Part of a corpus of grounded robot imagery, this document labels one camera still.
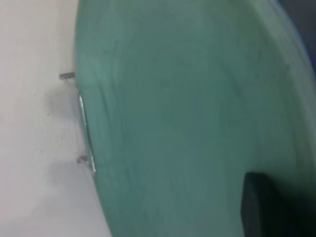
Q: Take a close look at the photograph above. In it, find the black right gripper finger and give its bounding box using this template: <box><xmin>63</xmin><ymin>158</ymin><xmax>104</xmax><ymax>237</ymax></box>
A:
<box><xmin>240</xmin><ymin>171</ymin><xmax>316</xmax><ymax>237</ymax></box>

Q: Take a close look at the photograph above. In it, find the green plate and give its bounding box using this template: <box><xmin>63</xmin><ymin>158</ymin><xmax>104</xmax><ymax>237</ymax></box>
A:
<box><xmin>74</xmin><ymin>0</ymin><xmax>316</xmax><ymax>237</ymax></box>

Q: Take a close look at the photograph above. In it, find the silver wire plate rack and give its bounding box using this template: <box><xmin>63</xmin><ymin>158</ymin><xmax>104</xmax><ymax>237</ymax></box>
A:
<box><xmin>59</xmin><ymin>72</ymin><xmax>97</xmax><ymax>174</ymax></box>

